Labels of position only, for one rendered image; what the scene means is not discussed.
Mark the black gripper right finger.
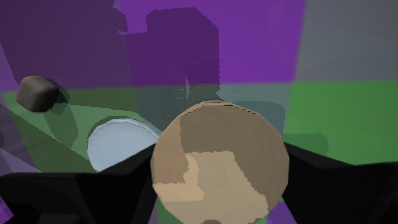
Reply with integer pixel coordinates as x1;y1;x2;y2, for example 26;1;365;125
282;142;398;224

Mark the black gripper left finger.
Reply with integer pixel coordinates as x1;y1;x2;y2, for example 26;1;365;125
0;143;158;224

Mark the tan cylinder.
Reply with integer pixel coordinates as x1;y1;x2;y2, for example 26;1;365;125
150;100;289;224

